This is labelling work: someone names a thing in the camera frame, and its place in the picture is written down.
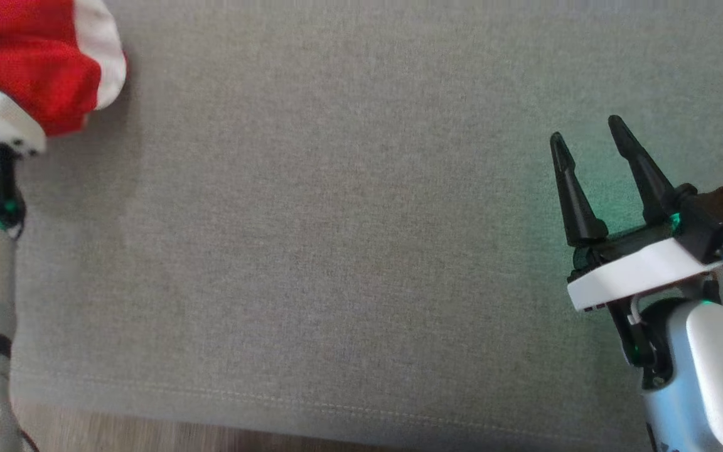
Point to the grey sofa seat cushion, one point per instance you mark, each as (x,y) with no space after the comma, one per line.
(336,220)

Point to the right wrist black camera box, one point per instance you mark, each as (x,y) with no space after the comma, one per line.
(719,220)

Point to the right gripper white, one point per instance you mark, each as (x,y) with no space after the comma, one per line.
(631,273)

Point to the red Bulls basketball shorts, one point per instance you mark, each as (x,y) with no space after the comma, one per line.
(35,63)

